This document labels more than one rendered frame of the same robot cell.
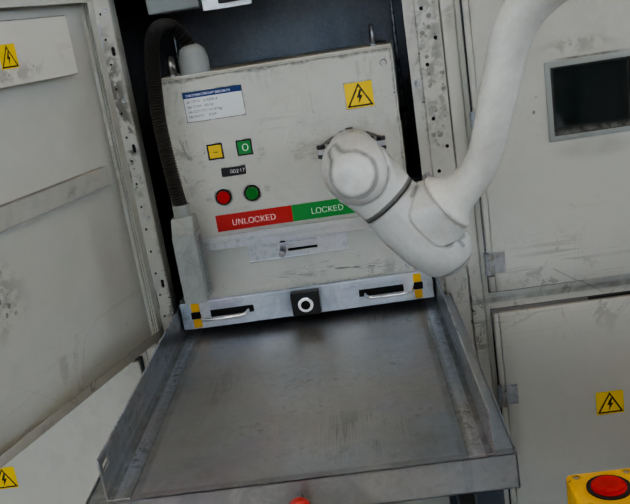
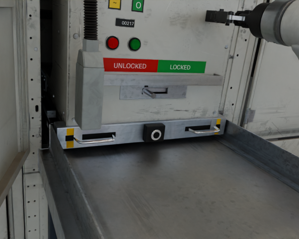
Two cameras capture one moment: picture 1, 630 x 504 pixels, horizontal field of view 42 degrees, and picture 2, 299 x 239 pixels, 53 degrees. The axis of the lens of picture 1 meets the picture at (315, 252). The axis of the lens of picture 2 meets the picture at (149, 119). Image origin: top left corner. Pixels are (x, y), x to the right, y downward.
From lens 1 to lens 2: 111 cm
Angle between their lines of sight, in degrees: 30
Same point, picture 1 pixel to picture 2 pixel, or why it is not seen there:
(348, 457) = not seen: outside the picture
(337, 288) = (173, 124)
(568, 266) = (277, 121)
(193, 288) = (92, 116)
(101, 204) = (2, 24)
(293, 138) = (173, 8)
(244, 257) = (116, 95)
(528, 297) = not seen: hidden behind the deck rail
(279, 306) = (134, 134)
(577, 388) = not seen: hidden behind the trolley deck
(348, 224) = (198, 80)
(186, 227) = (97, 60)
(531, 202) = (275, 83)
